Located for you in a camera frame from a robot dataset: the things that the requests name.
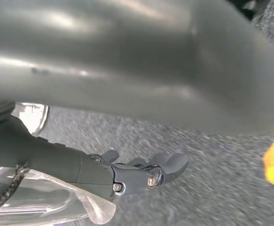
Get grey braided cable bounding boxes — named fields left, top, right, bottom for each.
left=0, top=163, right=30, bottom=220

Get chrome stanchion base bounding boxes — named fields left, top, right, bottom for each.
left=12, top=103, right=50, bottom=137

